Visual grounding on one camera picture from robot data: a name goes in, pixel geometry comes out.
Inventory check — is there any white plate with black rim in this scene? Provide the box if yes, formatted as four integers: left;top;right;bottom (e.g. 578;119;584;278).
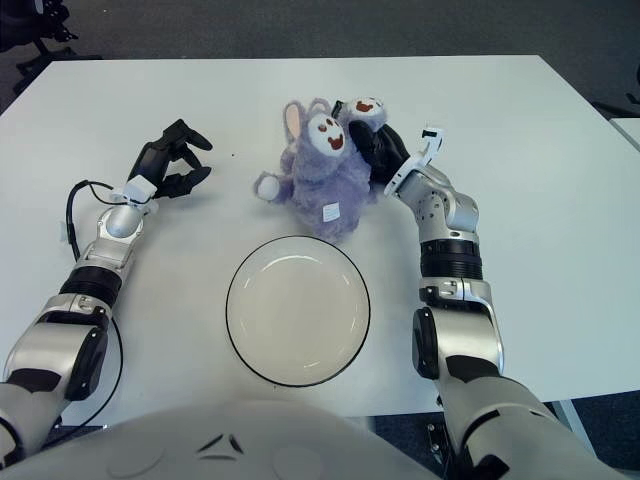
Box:
224;235;373;389

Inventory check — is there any black office chair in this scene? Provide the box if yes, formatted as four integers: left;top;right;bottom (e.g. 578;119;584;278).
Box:
0;0;104;94

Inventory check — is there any black bracket under table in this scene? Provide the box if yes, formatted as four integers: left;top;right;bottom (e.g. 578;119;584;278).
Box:
426;422;452;467

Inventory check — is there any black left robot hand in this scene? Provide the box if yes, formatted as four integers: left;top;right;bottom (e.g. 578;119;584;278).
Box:
127;118;214;204

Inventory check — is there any white table leg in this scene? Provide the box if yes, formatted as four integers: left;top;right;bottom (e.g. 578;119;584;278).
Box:
551;399;597;452

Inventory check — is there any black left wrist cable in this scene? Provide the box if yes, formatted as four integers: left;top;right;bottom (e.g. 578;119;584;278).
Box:
58;179;119;262

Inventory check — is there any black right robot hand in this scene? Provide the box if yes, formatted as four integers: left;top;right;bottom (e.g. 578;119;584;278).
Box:
332;99;411;186

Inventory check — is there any purple plush bunny doll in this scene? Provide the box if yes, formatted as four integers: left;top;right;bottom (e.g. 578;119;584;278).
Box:
254;94;393;246

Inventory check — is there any white side desk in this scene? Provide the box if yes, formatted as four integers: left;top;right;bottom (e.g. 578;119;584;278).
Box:
609;118;640;154

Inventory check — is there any silver robot torso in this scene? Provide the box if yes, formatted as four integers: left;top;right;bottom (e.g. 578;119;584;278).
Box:
0;399;451;480

